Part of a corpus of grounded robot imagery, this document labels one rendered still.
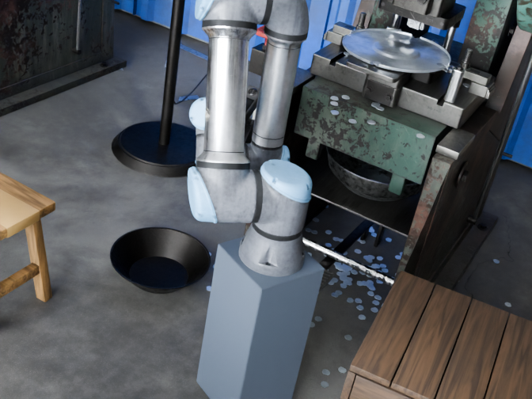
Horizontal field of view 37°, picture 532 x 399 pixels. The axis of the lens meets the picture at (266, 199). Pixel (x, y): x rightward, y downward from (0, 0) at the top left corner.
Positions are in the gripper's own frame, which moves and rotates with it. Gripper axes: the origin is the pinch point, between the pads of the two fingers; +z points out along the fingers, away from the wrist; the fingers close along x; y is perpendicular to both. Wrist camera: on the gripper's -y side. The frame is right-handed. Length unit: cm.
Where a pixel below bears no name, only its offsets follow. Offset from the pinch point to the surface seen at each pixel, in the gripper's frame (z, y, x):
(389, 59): 2.0, -28.7, 25.4
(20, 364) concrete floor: -28, 79, -24
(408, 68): 0.4, -28.0, 31.3
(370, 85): 8.9, -21.5, 21.1
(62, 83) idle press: 78, 15, -122
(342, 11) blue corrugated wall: 134, -60, -41
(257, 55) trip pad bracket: 1.9, -17.7, -9.8
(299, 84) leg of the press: 7.0, -14.8, 3.0
